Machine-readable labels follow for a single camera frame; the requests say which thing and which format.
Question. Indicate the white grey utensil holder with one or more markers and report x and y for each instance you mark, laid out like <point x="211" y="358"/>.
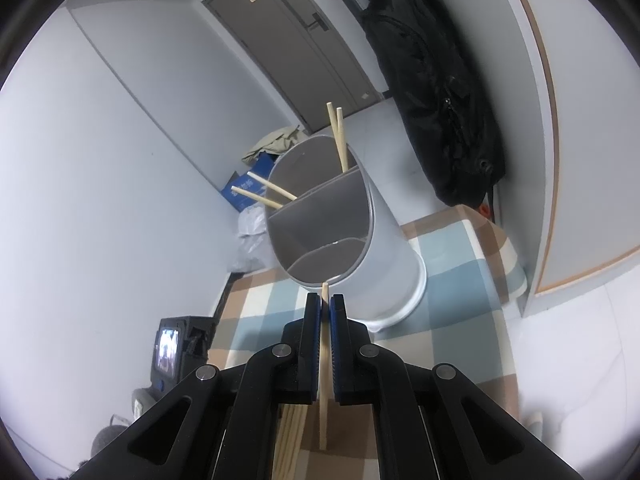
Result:
<point x="385" y="260"/>

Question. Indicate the olive cloth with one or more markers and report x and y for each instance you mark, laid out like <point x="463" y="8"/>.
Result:
<point x="272" y="142"/>

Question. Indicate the dark fuzzy object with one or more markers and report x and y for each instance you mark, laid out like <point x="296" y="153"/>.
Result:
<point x="107" y="440"/>

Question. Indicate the black hanging bag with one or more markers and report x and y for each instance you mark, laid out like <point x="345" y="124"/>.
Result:
<point x="435" y="90"/>

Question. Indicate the small orange object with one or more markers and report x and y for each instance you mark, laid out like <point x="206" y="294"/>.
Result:
<point x="482" y="208"/>

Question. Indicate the white plastic bag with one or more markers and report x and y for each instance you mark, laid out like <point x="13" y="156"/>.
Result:
<point x="250" y="240"/>

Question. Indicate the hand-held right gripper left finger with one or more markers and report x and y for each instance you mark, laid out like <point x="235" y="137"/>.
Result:
<point x="312" y="340"/>

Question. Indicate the checkered tablecloth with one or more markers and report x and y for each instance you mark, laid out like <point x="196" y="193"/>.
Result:
<point x="450" y="320"/>

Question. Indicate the grey object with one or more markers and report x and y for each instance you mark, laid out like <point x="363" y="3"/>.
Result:
<point x="141" y="402"/>

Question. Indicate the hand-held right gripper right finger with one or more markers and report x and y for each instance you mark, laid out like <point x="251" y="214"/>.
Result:
<point x="336" y="350"/>

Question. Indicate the pile of wooden chopsticks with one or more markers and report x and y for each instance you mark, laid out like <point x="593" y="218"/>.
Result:
<point x="290" y="435"/>

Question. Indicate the grey door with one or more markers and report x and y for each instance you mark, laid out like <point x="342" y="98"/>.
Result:
<point x="290" y="50"/>

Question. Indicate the blue cardboard box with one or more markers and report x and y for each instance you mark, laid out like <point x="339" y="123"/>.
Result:
<point x="262" y="165"/>

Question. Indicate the white wardrobe with wood trim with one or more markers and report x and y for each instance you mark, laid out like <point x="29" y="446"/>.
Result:
<point x="590" y="135"/>

